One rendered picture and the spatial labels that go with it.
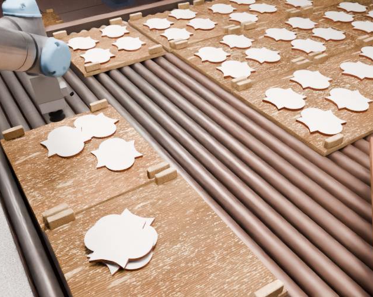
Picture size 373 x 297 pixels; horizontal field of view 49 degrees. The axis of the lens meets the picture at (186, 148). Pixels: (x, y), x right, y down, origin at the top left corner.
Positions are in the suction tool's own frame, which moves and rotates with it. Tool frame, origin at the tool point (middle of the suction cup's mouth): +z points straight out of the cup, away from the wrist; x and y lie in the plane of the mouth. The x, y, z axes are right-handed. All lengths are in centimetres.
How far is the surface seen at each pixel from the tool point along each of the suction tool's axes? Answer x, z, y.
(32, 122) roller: 8.6, 11.6, 19.6
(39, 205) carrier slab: 9.3, 8.2, -22.5
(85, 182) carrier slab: -2.3, 8.9, -18.6
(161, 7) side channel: -61, 16, 101
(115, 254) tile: -4.1, 5.7, -45.7
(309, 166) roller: -58, 13, -34
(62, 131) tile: 0.0, 8.0, 4.9
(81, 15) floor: -47, 118, 394
